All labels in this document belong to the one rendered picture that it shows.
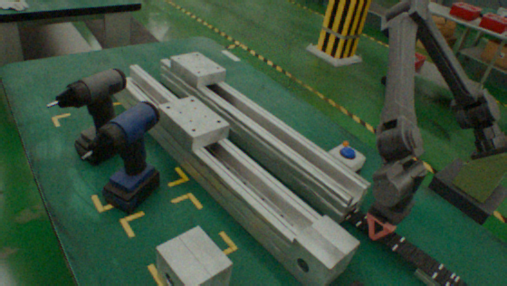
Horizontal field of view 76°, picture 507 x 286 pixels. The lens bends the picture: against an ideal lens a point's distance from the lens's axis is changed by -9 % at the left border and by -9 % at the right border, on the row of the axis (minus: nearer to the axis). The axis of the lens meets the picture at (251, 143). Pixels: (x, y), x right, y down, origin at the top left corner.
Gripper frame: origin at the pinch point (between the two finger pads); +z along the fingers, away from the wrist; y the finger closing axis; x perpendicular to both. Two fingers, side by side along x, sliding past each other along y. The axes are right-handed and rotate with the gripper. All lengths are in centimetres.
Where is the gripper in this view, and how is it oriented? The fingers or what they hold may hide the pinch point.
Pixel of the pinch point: (378, 230)
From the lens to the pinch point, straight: 87.7
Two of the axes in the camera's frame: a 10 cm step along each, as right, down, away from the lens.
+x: 6.8, 5.1, -5.3
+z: -1.6, 8.0, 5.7
